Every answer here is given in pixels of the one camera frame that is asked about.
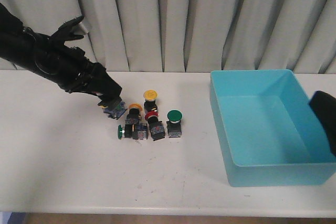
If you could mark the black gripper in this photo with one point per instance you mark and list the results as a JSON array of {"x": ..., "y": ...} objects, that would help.
[{"x": 97, "y": 82}]

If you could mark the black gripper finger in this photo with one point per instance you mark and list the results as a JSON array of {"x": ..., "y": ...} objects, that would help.
[{"x": 323, "y": 106}]

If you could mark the red mushroom push button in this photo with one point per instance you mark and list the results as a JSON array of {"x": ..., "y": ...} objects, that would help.
[{"x": 115, "y": 108}]

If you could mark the yellow mushroom push button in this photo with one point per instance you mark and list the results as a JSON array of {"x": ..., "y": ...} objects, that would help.
[{"x": 150, "y": 97}]

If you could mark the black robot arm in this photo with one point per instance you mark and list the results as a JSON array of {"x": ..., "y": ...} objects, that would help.
[{"x": 44, "y": 55}]

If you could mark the blue plastic box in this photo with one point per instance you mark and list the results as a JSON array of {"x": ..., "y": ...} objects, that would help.
[{"x": 268, "y": 133}]

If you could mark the yellow push button lying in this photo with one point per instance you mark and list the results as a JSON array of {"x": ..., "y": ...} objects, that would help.
[{"x": 134, "y": 114}]

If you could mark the green push button lying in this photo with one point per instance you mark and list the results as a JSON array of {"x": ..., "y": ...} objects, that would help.
[{"x": 138, "y": 131}]

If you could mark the grey pleated curtain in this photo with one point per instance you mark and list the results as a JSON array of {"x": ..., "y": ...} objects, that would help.
[{"x": 195, "y": 35}]

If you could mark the red push button lying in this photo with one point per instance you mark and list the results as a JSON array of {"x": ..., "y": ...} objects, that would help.
[{"x": 156, "y": 126}]

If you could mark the green mushroom push button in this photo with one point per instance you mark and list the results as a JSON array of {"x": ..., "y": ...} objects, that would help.
[{"x": 174, "y": 129}]

